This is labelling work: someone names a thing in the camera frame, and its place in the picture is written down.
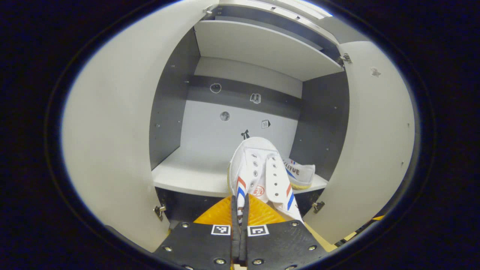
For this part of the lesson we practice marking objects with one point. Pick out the white striped canvas shoe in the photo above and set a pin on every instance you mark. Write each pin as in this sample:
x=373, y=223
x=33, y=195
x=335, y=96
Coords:
x=303, y=174
x=258, y=157

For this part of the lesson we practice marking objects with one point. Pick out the white shoe cabinet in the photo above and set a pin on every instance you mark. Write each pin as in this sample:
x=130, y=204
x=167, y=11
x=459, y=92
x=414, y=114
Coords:
x=262, y=48

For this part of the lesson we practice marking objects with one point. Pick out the white shoe cabinet door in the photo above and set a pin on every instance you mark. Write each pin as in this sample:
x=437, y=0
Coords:
x=375, y=150
x=112, y=131

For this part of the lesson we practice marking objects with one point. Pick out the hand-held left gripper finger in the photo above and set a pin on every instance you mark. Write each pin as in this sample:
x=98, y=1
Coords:
x=243, y=240
x=234, y=240

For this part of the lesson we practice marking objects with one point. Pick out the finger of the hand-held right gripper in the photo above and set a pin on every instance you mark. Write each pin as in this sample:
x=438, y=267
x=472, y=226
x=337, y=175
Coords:
x=378, y=218

